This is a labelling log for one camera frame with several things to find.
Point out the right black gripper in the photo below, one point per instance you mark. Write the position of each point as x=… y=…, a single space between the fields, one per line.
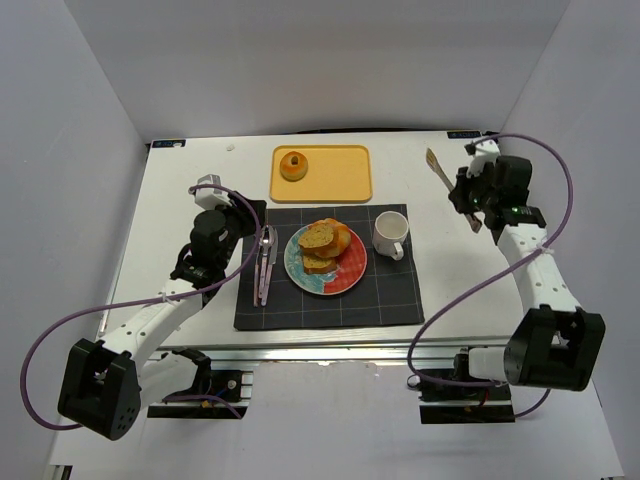
x=463 y=191

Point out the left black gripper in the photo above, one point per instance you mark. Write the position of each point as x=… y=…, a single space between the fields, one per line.
x=252 y=215

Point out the metal food tongs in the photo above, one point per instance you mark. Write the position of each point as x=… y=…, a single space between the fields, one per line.
x=434 y=165

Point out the sliced bread piece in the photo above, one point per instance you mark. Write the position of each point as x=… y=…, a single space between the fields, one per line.
x=318 y=263
x=316 y=236

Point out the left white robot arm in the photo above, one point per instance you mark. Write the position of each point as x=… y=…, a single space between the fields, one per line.
x=108 y=382

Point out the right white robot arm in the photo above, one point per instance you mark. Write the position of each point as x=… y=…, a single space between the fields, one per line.
x=556 y=344

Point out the round glazed bun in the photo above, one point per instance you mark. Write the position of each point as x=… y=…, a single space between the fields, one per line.
x=293 y=166

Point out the white ceramic mug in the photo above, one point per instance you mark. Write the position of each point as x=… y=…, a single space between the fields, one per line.
x=390 y=231

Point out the yellow plastic tray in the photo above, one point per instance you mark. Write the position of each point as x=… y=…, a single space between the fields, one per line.
x=336 y=174

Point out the red and teal plate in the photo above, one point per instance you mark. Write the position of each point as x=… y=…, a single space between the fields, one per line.
x=350 y=267

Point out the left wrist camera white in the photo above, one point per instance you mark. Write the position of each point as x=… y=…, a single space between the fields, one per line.
x=207 y=194

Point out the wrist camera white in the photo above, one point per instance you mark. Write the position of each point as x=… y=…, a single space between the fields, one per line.
x=481 y=152
x=207 y=194

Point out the pink handled spoon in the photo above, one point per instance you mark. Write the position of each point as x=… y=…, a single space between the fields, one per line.
x=258 y=268

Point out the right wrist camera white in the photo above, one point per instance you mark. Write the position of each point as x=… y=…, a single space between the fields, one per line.
x=481 y=152

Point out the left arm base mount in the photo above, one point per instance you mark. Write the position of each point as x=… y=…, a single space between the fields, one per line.
x=221 y=390

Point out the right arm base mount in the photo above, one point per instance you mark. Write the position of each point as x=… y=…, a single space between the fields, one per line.
x=450 y=405

